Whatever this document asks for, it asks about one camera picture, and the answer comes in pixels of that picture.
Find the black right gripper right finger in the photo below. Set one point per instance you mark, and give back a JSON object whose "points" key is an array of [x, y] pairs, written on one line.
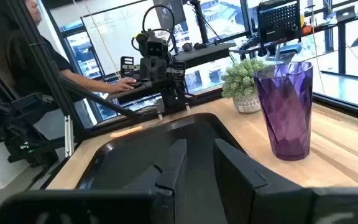
{"points": [[244, 193]]}

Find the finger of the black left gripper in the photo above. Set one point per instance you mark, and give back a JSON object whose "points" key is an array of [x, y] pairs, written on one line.
{"points": [[163, 70], [153, 70]]}

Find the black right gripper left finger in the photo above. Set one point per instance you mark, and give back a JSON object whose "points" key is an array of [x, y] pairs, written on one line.
{"points": [[169, 186]]}

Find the purple faceted plastic cup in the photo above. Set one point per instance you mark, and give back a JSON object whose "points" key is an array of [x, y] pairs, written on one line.
{"points": [[286, 109]]}

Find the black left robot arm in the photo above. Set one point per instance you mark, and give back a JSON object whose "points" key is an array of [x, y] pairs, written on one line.
{"points": [[172, 96]]}

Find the black plastic tray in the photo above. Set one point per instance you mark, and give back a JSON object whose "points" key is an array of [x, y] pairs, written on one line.
{"points": [[135, 155]]}

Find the dark desk top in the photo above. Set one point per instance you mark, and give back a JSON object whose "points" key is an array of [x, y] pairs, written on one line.
{"points": [[207, 53]]}

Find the person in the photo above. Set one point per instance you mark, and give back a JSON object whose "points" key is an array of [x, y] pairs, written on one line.
{"points": [[89, 81]]}

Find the green plant in white pot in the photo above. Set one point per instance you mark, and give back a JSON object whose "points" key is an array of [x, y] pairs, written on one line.
{"points": [[241, 81]]}

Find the black standing desk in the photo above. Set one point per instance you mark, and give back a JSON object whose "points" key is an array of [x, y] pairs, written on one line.
{"points": [[342, 40]]}

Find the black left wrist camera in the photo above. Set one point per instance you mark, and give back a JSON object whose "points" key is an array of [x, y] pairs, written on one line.
{"points": [[152, 46]]}

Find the black metal table frame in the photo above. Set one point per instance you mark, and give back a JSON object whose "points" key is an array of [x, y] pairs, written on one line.
{"points": [[47, 62]]}

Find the silver frame bracket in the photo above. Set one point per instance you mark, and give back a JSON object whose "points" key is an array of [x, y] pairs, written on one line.
{"points": [[69, 137]]}

